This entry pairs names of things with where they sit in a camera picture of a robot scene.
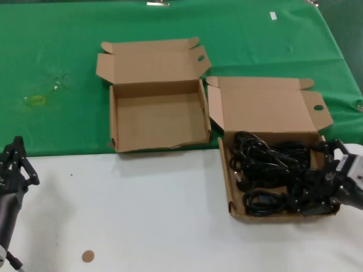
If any left arm cable with connector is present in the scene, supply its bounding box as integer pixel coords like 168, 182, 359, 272
6, 250, 26, 272

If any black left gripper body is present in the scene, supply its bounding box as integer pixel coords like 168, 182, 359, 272
0, 167, 29, 247

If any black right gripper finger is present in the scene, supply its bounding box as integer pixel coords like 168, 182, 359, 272
310, 138, 345, 171
300, 199, 340, 218

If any open brown cardboard box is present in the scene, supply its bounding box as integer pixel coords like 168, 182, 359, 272
95, 36, 213, 154
206, 75, 341, 224

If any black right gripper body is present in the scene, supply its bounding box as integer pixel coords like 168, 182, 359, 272
317, 161, 363, 210

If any green tablecloth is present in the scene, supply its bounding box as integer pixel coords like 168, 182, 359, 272
0, 0, 363, 159

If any black power cable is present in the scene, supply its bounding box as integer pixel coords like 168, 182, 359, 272
283, 195, 306, 216
243, 189, 290, 216
286, 167, 334, 212
229, 155, 284, 191
230, 130, 273, 159
246, 141, 311, 173

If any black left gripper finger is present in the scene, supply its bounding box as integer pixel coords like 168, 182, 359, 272
15, 136, 40, 186
0, 137, 18, 172

